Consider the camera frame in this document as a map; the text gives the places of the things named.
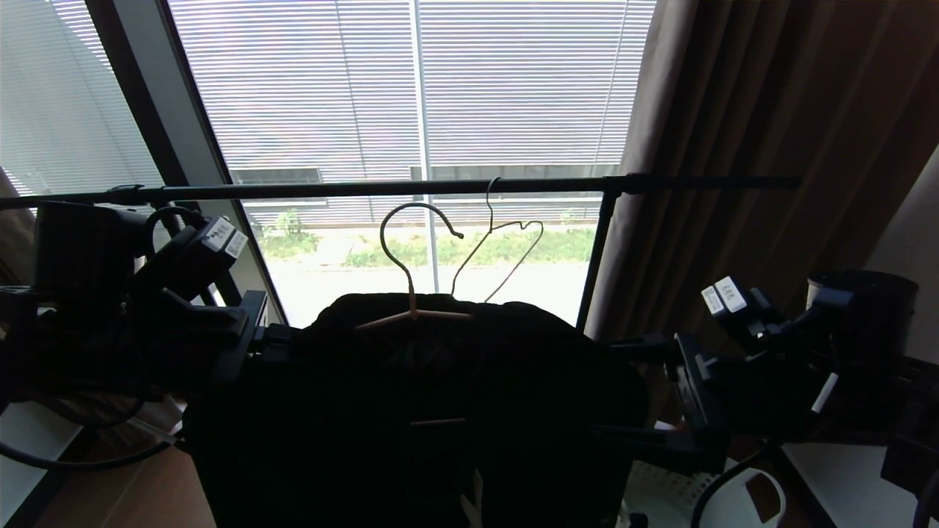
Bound black clothes rack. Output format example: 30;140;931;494
0;174;802;332

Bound window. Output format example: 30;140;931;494
0;0;660;331

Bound black cable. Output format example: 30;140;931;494
0;429;186;472
690;446;768;528

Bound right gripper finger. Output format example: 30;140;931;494
594;427;709;471
609;335;680;364

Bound brown curtain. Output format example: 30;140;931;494
583;0;939;426
0;167;184;450

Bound white laundry basket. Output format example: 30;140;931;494
622;461;787;528

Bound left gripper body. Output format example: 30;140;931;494
147;290;269;386

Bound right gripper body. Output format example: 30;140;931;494
675;334;816;474

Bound black garment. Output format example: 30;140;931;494
183;292;651;528

